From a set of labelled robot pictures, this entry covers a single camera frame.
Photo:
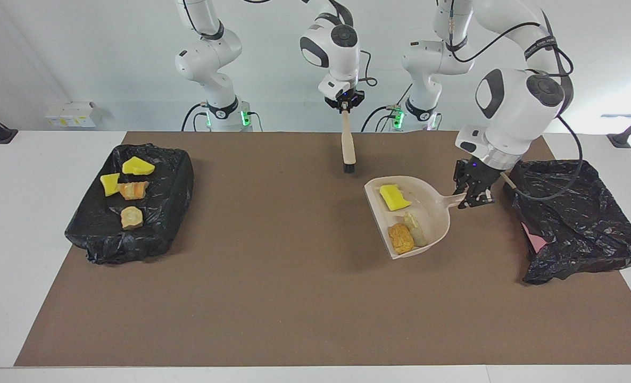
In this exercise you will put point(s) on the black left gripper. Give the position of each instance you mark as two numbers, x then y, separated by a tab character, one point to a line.
475	173

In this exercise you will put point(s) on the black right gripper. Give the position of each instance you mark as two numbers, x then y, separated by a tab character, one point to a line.
347	98

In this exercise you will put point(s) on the beige hand brush black bristles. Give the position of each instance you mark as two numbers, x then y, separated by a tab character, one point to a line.
349	143

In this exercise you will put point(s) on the beige plastic dustpan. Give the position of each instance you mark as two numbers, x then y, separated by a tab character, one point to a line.
432	207

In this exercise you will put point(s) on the pale toy bread chunk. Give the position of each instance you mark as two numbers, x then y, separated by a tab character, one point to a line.
417	231

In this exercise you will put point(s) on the yellow sponge piece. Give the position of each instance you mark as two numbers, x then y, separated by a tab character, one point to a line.
137	167
394	198
109	184

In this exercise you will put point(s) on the brown toy bread nugget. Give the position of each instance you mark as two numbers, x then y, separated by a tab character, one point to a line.
400	239

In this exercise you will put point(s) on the striped toy croissant piece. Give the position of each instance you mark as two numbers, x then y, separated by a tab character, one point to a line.
131	218
133	190

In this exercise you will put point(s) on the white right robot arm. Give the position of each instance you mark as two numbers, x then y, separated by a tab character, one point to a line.
337	53

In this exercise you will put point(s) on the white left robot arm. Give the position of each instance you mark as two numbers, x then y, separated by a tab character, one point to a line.
512	106

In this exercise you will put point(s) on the crumpled black bag pink bin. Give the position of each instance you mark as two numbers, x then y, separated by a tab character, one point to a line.
587	239

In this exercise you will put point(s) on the right black trash bag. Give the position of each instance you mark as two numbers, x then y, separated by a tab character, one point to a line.
92	239

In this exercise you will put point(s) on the brown table mat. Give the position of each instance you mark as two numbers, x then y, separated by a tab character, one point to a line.
315	308

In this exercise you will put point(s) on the white wall socket boxes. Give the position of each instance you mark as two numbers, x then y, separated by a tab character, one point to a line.
73	114

